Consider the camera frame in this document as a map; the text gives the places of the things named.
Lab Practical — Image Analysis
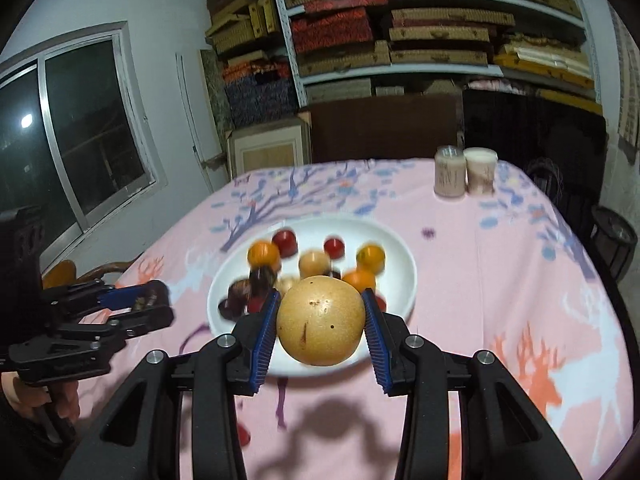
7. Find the stack of patterned gift boxes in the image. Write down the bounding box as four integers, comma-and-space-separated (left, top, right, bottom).
277, 0, 603, 106
205, 0, 301, 128

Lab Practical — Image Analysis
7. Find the drink can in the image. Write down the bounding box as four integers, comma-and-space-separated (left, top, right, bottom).
433, 146, 468, 198

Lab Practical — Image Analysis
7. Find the white metal shelf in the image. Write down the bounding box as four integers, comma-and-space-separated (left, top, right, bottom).
267, 0, 603, 106

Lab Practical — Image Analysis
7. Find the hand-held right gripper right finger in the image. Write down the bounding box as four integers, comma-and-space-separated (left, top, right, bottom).
361, 288, 583, 480

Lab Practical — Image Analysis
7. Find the person's left hand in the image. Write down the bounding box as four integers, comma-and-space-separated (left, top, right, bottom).
10, 375, 81, 428

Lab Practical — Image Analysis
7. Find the yellow-green tomato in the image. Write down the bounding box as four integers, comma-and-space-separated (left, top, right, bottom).
356, 244, 387, 273

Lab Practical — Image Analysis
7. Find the small orange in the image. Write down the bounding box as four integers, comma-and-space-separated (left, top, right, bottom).
247, 241, 282, 270

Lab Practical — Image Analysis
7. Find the wooden picture frame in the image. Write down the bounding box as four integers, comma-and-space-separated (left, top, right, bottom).
225, 112, 313, 181

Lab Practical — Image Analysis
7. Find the person's left forearm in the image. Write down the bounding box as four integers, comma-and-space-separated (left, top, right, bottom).
0, 385, 76, 480

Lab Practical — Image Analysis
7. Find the wooden chair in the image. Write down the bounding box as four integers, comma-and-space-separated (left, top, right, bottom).
42, 257, 146, 288

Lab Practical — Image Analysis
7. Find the black round stool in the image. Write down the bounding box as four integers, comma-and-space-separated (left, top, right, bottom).
591, 205, 640, 281

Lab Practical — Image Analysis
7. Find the brown cardboard panel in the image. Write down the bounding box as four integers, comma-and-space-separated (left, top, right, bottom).
302, 92, 463, 163

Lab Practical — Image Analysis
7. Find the pink deer print tablecloth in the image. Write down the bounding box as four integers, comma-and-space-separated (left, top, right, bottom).
42, 157, 636, 480

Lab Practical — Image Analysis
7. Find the dark wicker chair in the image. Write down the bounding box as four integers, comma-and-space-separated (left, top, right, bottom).
525, 157, 598, 256

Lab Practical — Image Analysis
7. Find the white plate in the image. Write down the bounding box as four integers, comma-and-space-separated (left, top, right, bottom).
206, 216, 418, 378

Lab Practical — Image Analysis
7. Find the hanging bamboo curtain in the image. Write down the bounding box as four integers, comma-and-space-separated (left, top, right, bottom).
612, 5, 640, 163

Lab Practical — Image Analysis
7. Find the paper cup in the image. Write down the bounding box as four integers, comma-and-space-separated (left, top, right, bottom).
463, 147, 498, 195

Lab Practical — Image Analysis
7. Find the green patterned panel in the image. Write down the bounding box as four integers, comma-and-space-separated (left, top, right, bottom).
200, 49, 235, 133

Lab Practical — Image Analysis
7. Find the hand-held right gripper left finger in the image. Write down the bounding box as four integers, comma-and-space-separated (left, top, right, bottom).
59, 288, 282, 480

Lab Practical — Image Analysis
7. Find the white door panel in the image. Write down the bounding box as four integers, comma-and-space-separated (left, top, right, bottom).
175, 52, 228, 183

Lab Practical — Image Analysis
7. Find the pale orange round fruit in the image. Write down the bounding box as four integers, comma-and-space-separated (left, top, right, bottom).
298, 250, 331, 278

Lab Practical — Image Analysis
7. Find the sliding glass window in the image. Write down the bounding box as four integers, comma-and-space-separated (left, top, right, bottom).
0, 22, 168, 271

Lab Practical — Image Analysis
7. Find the yellow pear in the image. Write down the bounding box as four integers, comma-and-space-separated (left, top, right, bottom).
276, 275, 367, 367

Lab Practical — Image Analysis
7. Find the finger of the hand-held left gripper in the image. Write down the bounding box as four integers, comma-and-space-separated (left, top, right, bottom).
57, 306, 175, 346
42, 280, 168, 311

